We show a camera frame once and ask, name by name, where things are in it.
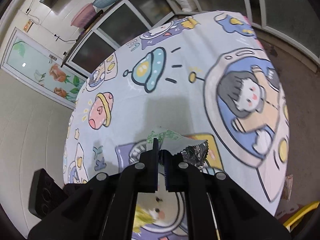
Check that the yellow crumpled plastic bag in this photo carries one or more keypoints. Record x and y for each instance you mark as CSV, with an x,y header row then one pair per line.
x,y
141,219

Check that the cartoon print tablecloth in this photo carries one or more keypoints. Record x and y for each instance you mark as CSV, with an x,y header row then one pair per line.
x,y
205,77

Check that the floral glass door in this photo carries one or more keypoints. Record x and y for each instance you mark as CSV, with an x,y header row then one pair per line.
x,y
41,70

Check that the yellow trash bin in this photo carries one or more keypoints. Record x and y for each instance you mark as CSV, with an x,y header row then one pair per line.
x,y
298,216

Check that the black camera box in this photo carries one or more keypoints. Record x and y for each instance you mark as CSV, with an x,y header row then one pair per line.
x,y
45,195

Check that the kitchen counter cabinets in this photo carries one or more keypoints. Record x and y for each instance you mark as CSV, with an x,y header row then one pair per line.
x,y
294,21

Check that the silver foil wrapper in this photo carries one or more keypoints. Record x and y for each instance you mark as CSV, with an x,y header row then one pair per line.
x,y
193,151

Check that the pink plastic basin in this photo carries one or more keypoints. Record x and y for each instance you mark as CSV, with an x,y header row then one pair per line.
x,y
83,16

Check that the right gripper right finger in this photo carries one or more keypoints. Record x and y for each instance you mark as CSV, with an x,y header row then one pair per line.
x,y
172,172

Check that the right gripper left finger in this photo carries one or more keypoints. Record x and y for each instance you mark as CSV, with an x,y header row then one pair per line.
x,y
148,175

